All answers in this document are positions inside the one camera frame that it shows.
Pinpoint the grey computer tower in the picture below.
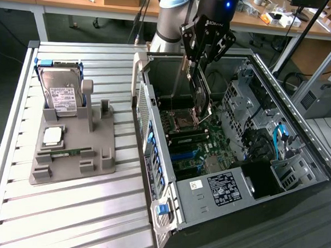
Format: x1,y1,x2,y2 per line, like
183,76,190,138
290,78,331,121

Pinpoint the graphics card with metal bracket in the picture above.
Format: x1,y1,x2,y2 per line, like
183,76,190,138
171,54,215,126

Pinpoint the CPU socket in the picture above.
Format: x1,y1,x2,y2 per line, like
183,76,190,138
172,108,203,133

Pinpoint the orange and white box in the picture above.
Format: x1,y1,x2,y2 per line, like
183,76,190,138
262,12,284,25

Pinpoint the small metal disk bay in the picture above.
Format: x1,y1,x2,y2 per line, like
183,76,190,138
269,153,312,193

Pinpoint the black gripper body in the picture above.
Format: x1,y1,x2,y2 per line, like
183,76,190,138
194,0,242,63

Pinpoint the blue case latch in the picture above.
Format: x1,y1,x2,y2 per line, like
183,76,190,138
155,203,169,216

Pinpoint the black wire bundle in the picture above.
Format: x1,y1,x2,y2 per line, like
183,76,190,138
239,116,278,162

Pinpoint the grey power supply unit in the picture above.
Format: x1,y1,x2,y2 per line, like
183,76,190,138
174,164,256,226

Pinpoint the wooden desk with grey legs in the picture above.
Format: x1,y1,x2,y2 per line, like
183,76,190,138
0,0,160,47

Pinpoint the blue expansion slot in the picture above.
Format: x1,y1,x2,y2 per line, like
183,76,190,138
171,149,198,162

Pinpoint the small white box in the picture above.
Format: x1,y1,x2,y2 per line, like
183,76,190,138
279,16,301,28

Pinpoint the black stand pole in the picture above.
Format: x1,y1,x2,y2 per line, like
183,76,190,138
271,0,331,80

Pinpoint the black hanging cable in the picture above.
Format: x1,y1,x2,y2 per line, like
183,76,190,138
127,0,152,46

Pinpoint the hard disk in blue carrier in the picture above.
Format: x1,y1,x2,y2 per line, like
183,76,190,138
31,58,88,119

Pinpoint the silver CPU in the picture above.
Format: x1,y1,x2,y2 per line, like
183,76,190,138
42,126,65,148

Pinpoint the cluttered wooden desk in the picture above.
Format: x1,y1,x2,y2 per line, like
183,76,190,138
228,0,331,78

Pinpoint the blue wire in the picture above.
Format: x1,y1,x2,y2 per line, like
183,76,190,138
272,122,290,163

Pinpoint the green RAM stick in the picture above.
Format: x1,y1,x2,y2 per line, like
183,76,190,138
37,147,89,159

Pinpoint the black monitor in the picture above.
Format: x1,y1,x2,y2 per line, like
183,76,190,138
289,0,326,22

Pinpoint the open grey PC case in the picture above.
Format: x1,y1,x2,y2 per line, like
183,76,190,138
125,44,331,248

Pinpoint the grey parts rack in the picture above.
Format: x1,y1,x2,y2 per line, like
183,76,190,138
27,76,121,190

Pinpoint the metal socket cover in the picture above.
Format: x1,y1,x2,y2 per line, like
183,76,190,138
191,104,214,125

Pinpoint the green motherboard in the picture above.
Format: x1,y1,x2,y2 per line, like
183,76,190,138
156,98,240,183

